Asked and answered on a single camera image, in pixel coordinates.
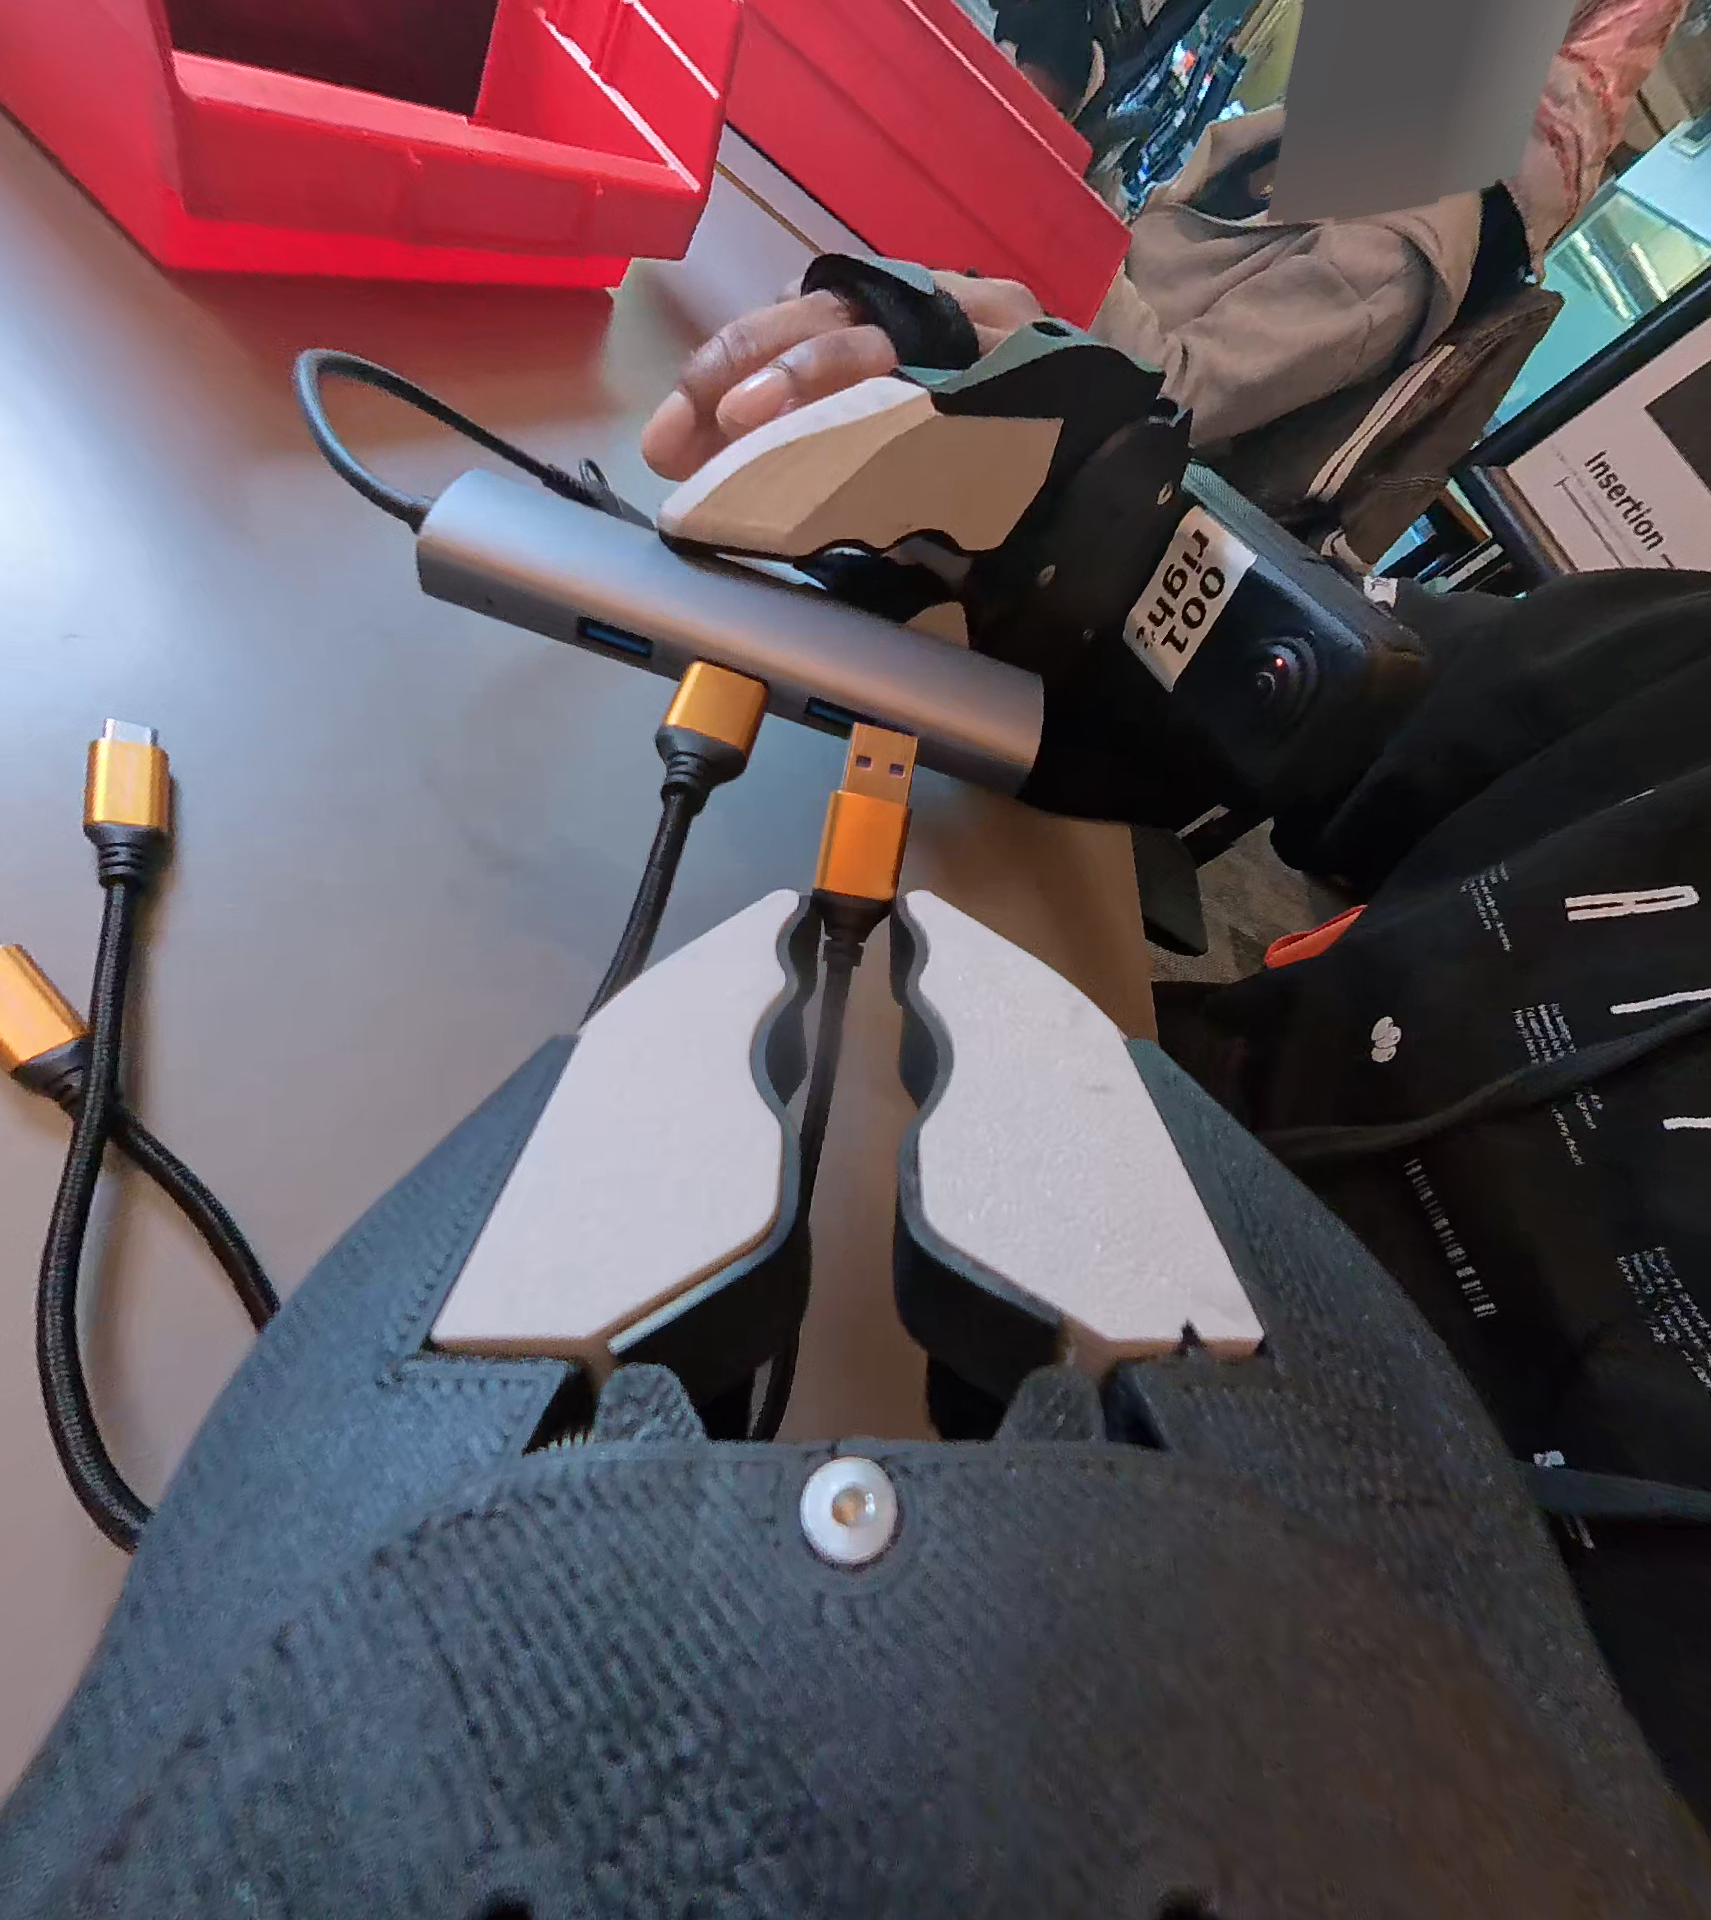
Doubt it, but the small red plastic bin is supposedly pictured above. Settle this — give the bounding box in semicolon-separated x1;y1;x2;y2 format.
0;0;743;291

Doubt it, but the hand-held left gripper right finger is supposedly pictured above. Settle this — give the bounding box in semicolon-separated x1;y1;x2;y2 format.
891;890;1268;1367

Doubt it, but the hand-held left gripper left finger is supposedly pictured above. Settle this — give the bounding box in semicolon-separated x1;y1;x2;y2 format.
425;890;810;1360

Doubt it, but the person's right hand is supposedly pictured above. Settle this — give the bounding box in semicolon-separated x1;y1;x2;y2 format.
639;291;900;485

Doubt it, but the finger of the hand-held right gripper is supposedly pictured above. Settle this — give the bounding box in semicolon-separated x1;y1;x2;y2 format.
875;532;981;625
658;376;1080;564

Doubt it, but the black framed sign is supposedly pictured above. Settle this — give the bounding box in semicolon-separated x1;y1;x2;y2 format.
1451;197;1711;583

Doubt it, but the orange plug usb cable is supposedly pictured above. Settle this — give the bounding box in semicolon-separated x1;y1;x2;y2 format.
0;661;772;1337
32;716;924;1555

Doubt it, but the grey slim usb adapter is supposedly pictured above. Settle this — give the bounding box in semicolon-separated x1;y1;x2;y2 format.
414;467;1049;792

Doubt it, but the person's right forearm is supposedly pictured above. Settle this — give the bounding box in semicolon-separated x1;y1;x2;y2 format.
1304;567;1711;890

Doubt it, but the black adapter cable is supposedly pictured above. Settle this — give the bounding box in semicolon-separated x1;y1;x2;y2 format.
291;349;646;534

